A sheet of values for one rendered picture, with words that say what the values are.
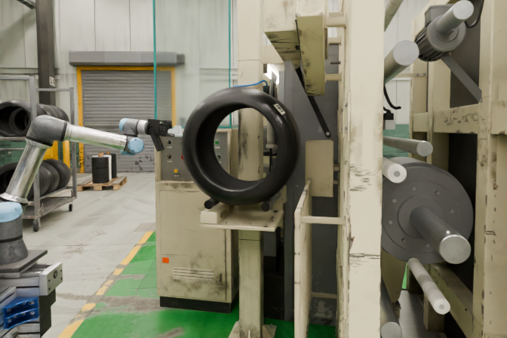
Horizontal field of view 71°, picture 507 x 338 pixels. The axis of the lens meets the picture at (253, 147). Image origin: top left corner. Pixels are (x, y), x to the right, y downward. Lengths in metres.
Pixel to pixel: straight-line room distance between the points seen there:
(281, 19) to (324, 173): 0.87
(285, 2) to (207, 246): 1.69
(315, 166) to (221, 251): 0.96
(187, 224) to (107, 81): 9.20
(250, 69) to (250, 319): 1.46
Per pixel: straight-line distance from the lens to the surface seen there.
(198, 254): 2.58
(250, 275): 2.22
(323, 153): 1.93
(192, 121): 1.73
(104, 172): 8.11
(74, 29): 12.07
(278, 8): 1.47
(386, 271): 2.37
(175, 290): 2.74
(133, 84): 11.26
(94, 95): 11.54
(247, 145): 2.05
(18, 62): 12.58
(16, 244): 1.84
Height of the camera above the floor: 1.26
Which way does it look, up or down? 3 degrees down
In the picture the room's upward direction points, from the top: straight up
